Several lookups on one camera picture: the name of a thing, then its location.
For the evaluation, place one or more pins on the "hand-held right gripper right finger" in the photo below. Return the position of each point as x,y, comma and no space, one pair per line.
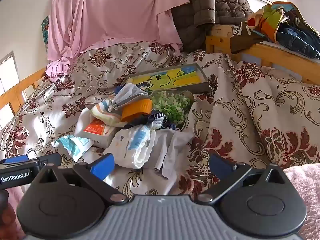
220,167

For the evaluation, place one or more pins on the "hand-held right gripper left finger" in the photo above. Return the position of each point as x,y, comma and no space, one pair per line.
102,167

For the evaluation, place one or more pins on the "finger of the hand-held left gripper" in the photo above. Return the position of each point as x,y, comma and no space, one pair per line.
13,160
51,159

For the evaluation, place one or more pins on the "white cloth with blue print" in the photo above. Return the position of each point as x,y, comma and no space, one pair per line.
130,145

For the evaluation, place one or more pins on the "pastel striped soft cloth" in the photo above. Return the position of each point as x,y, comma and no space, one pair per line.
105,113

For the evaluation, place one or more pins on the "orange soft cloth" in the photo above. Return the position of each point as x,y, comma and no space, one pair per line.
136,110

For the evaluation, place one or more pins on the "dark striped sock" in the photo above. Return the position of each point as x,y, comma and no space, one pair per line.
150,120

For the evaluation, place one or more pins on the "grey cloth with white trim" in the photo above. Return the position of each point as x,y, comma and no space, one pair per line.
130,92

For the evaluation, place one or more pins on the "grey tray with cartoon print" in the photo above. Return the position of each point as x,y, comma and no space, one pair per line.
172,78

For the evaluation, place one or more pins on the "person's left hand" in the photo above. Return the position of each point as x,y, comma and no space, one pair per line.
8,222

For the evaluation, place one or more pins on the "blue and white packet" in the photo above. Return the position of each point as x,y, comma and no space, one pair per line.
72,145

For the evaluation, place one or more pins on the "orange and white packet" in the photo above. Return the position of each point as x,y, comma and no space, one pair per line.
97,130

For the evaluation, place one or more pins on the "floral bedspread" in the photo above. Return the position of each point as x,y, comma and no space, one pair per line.
250,100

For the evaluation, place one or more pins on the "glass jar of green stars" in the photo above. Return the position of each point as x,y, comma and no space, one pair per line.
172,107

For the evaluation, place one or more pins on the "window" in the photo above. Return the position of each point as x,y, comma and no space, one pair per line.
10,80

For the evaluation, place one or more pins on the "pink fuzzy blanket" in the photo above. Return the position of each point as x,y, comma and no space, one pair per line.
305,200

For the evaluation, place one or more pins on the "blue jeans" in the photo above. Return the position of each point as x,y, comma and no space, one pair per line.
297,40

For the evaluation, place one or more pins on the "pink bed sheet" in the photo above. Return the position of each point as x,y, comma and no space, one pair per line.
112,12

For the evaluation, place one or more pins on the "colourful patchwork cloth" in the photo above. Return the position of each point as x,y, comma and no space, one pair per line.
270,17

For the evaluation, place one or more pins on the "brown quilted jacket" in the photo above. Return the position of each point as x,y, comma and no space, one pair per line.
212,2

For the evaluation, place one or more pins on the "wooden bed rail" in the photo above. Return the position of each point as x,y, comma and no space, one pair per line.
17,90

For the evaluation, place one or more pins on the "teal wall hanging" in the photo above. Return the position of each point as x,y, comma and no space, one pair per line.
45,32

